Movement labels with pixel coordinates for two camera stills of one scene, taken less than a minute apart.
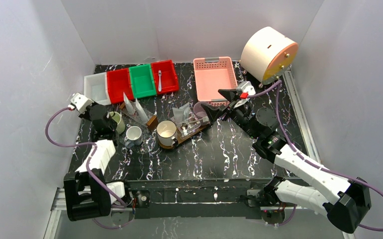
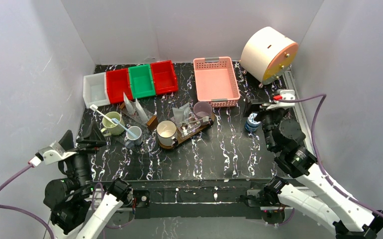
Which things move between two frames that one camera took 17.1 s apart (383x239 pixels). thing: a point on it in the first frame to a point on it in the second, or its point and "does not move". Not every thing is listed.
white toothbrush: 159,85 to 116,121
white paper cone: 186,110 does not move
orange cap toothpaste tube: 178,114 does not move
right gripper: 229,105 to 258,109
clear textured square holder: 186,126 does not move
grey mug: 134,134 does not move
